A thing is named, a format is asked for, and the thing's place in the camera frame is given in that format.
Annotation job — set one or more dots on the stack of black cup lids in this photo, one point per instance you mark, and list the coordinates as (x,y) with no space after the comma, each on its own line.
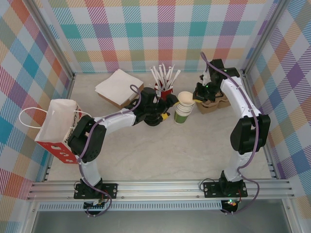
(153,123)

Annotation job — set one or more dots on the grey metal panel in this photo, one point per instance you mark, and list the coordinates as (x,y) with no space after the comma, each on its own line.
(158,223)

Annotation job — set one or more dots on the aluminium frame post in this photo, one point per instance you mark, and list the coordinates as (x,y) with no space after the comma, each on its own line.
(262,36)
(55,41)

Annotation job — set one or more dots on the brown pulp cup carrier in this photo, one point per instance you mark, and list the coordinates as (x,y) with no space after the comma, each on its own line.
(223,95)
(218,107)

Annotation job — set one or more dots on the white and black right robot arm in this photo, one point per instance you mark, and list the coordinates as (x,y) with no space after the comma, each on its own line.
(239,97)

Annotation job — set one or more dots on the stack of white napkins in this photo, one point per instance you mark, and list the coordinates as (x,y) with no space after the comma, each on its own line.
(119,82)

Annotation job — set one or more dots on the red straw holder cup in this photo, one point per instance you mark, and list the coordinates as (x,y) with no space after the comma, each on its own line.
(167,91)

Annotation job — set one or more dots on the red and white paper bag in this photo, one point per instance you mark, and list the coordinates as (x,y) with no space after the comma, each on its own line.
(56,121)

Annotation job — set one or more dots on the brown cardboard napkin tray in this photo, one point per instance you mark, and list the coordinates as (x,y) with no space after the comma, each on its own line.
(119,104)

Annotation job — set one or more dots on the green paper coffee cup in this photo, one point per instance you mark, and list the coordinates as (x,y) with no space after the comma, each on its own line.
(183,111)
(185,98)
(182,114)
(182,120)

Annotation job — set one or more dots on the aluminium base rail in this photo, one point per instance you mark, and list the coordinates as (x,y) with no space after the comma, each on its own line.
(158,189)

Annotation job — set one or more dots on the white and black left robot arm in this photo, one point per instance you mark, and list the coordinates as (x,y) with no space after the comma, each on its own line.
(116,120)

